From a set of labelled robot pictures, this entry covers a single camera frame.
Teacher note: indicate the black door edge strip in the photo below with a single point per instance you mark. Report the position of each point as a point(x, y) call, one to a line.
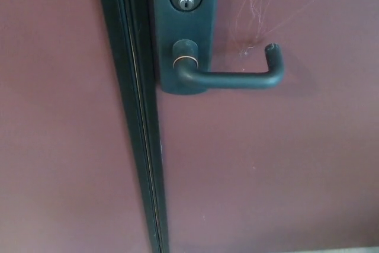
point(142, 134)

